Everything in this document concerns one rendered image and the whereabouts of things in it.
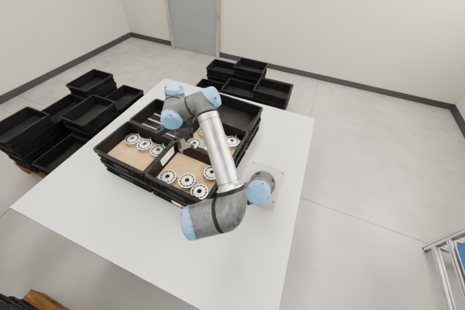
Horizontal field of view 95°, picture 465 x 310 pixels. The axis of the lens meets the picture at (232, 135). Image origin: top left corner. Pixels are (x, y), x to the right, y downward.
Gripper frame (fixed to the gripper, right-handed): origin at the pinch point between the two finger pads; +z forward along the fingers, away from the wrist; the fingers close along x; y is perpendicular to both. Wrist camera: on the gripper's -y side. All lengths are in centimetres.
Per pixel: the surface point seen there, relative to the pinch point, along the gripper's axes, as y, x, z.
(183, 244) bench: -6, -31, 45
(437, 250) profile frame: 190, -60, 102
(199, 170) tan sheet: 8.4, 6.6, 31.8
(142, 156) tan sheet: -26.6, 25.4, 31.8
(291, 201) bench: 63, -19, 45
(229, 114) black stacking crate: 39, 57, 32
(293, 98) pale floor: 171, 172, 114
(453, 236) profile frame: 189, -56, 81
